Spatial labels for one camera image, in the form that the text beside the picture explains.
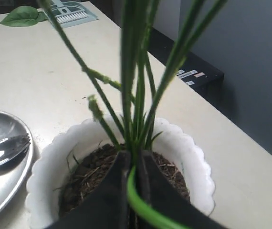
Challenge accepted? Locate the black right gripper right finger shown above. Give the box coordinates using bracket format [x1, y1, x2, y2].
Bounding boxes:
[136, 150, 225, 229]

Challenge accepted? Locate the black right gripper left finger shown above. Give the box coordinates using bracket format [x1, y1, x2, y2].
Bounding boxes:
[47, 150, 131, 229]

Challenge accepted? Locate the stainless steel spork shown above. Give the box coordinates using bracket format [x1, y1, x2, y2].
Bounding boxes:
[0, 134, 31, 166]

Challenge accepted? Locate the dark brown potting soil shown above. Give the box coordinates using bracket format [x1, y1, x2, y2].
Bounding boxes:
[59, 144, 190, 217]

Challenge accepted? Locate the white scalloped flower pot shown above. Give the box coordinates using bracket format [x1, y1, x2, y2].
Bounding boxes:
[25, 118, 216, 229]

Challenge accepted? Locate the round stainless steel plate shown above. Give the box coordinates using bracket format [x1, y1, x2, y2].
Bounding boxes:
[0, 111, 34, 212]

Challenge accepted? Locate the black box with labels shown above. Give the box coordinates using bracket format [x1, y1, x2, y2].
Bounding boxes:
[148, 29, 224, 94]

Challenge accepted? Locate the green artificial leaf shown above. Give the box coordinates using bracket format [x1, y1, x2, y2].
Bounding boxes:
[0, 6, 48, 27]

